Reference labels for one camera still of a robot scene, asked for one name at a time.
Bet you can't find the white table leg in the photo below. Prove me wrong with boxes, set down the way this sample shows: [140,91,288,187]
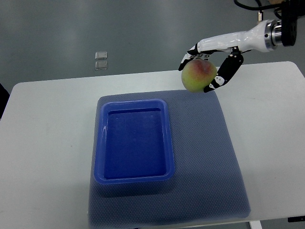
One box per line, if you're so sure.
[249,220,262,229]

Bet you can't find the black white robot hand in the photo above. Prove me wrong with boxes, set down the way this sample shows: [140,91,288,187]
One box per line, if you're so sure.
[178,20,277,93]

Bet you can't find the blue plastic tray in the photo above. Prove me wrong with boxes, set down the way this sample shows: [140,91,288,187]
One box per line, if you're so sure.
[93,99,175,185]

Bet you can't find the upper metal floor plate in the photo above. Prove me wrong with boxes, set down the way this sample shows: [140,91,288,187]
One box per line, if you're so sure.
[95,51,108,60]

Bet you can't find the grey-blue textured mat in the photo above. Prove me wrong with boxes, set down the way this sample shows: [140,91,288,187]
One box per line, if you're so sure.
[88,90,251,229]

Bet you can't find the yellow-red peach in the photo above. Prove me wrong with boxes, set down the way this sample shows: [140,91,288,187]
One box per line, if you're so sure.
[181,59,217,93]

